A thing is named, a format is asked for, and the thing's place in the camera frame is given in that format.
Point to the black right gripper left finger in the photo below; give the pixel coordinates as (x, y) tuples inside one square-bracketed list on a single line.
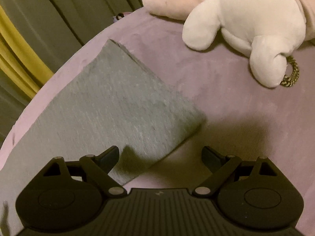
[(108, 159)]

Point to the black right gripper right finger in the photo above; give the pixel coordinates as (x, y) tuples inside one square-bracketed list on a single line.
[(212, 159)]

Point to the yellow curtain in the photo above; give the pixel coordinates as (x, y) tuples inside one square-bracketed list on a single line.
[(19, 61)]

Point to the grey knit pants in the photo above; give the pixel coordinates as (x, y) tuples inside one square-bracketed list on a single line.
[(114, 101)]

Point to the grey curtain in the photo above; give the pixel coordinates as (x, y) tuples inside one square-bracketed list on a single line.
[(55, 30)]

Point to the pink plush bed blanket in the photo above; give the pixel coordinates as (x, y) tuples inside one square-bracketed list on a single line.
[(243, 117)]

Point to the black patterned pouch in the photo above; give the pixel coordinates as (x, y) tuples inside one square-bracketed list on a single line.
[(119, 16)]

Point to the white plush toy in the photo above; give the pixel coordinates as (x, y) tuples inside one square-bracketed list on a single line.
[(265, 31)]

